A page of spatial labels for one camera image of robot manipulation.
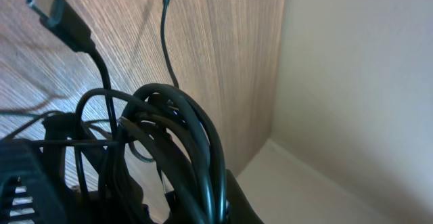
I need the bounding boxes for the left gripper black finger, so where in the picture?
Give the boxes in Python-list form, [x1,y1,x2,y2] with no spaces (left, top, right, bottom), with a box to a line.
[226,170,263,224]

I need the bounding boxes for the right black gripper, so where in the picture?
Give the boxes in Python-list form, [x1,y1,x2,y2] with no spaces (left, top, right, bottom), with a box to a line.
[1,113,149,223]

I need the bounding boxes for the thin black USB cable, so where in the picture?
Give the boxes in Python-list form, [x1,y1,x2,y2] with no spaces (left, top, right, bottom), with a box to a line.
[0,0,180,224]

